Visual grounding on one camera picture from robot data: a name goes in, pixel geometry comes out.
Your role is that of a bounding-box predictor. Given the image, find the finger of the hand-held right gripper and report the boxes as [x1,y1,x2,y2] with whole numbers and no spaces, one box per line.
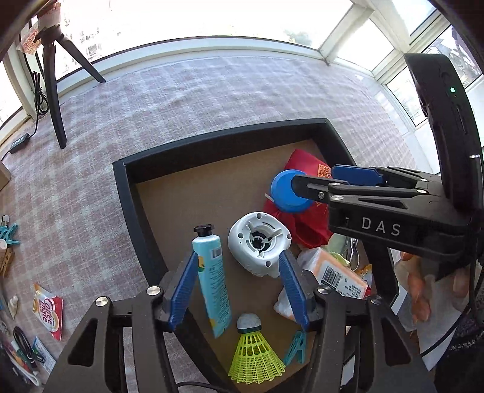
[331,164,442,187]
[290,172,430,209]

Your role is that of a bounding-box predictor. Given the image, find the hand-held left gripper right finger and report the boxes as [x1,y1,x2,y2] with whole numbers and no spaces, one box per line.
[278,250,435,393]

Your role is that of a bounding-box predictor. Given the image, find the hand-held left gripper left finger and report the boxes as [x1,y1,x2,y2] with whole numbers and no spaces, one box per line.
[43,250,201,393]

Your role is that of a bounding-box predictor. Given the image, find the blue round lid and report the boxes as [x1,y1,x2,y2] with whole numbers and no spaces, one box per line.
[271,170,315,214]

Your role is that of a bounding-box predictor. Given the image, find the black tray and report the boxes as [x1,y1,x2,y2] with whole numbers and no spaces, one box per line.
[113,118,399,393]

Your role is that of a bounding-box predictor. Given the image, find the coffee creamer packet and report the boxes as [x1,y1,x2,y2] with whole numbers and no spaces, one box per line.
[32,283,64,342]

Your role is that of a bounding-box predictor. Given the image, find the wooden clothespin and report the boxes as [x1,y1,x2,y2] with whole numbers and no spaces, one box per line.
[0,251,15,277]

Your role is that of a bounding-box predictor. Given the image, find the plaid cloth desktop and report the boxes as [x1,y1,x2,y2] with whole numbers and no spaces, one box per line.
[0,55,432,393]

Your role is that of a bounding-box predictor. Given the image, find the person's right hand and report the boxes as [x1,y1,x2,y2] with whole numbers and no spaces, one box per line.
[395,251,471,331]

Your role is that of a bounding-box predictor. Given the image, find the white plastic wrapper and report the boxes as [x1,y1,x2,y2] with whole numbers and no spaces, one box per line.
[273,287,300,323]

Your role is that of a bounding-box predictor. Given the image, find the teal hand cream tube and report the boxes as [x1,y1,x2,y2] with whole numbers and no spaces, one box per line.
[192,224,233,338]

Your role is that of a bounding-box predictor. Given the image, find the red pouch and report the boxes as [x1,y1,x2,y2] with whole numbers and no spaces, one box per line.
[263,148,334,249]

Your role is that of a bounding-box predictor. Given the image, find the orange tissue packet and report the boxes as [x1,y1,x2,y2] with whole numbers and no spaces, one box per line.
[297,247,373,300]

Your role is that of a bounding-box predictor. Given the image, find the teal clothespin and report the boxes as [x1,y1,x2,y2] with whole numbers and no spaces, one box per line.
[282,330,308,366]
[0,223,20,247]

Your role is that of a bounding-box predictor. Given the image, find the yellow shuttlecock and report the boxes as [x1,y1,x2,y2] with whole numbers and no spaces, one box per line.
[228,313,286,385]

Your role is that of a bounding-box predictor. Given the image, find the white plug-in device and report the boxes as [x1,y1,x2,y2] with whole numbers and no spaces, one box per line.
[227,212,292,279]

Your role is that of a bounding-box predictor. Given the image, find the black power adapter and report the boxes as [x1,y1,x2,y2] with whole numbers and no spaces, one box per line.
[8,133,30,154]

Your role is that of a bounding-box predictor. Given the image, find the black tripod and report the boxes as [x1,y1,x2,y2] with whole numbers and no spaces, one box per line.
[32,0,107,150]

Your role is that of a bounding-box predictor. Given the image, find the red white paper tag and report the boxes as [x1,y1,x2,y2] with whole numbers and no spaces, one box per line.
[17,19,43,54]

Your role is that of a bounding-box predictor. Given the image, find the white window frame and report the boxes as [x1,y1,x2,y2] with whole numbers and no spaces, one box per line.
[0,0,484,131]

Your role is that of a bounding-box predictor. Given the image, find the black USB cable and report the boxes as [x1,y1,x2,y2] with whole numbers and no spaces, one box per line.
[12,327,39,364]

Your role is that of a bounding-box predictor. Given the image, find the white cable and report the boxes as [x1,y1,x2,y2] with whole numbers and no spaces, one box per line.
[7,340,41,387]

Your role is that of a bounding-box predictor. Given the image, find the black power cable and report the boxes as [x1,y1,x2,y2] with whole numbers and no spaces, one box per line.
[22,53,51,137]

